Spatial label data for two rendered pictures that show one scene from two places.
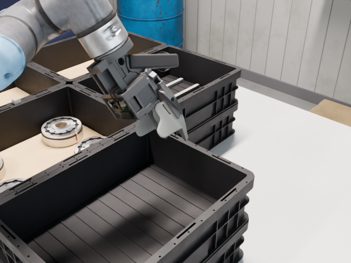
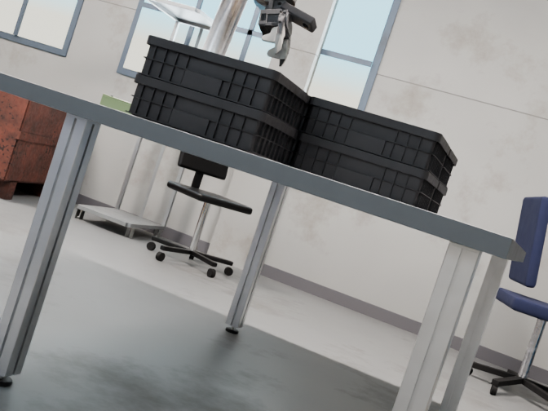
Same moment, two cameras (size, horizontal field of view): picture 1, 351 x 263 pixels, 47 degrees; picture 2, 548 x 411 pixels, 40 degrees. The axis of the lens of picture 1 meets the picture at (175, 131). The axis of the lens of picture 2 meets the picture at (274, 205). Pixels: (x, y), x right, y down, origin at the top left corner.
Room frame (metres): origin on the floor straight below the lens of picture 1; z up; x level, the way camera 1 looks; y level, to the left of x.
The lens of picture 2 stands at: (-0.08, -1.96, 0.67)
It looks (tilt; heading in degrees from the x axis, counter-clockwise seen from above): 2 degrees down; 66
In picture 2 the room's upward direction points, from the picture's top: 18 degrees clockwise
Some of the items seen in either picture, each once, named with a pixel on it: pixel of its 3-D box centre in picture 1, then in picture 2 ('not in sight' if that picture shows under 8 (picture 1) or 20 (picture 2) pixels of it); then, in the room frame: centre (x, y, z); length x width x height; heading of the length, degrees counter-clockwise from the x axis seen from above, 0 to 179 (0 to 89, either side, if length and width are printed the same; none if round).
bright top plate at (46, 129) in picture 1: (61, 127); not in sight; (0.89, 0.29, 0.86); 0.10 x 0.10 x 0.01
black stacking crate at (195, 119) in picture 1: (160, 95); (376, 142); (1.05, 0.04, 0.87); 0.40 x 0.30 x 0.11; 138
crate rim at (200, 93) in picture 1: (160, 79); (382, 126); (1.05, 0.04, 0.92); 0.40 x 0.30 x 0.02; 138
